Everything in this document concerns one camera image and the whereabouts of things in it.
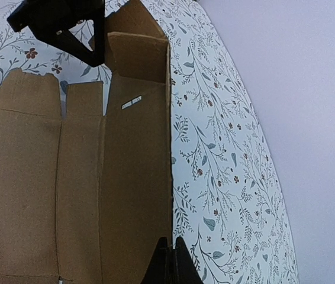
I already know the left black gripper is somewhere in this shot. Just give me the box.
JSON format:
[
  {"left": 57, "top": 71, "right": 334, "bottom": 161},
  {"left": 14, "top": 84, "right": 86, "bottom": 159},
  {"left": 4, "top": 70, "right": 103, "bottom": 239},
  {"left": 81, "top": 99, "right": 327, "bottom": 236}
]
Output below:
[{"left": 7, "top": 0, "right": 105, "bottom": 67}]

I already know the floral patterned table mat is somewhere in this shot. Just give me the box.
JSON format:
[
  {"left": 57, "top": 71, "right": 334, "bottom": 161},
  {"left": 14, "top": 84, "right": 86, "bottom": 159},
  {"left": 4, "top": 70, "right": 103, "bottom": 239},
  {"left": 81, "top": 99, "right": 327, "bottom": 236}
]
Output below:
[{"left": 0, "top": 0, "right": 301, "bottom": 284}]

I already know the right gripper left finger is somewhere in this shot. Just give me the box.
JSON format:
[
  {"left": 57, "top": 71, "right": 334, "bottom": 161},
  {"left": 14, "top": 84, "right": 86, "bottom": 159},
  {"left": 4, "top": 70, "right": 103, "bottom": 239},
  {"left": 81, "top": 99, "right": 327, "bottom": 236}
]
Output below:
[{"left": 141, "top": 237, "right": 172, "bottom": 284}]

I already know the brown cardboard box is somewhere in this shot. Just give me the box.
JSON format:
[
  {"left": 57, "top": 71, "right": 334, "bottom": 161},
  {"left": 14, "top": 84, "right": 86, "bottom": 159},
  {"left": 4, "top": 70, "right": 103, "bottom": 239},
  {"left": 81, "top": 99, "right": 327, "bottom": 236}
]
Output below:
[{"left": 0, "top": 1, "right": 172, "bottom": 283}]

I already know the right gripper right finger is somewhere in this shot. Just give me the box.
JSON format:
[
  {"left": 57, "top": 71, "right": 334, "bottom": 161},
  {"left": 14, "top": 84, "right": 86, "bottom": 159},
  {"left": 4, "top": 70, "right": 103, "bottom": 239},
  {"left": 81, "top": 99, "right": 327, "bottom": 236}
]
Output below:
[{"left": 172, "top": 237, "right": 203, "bottom": 284}]

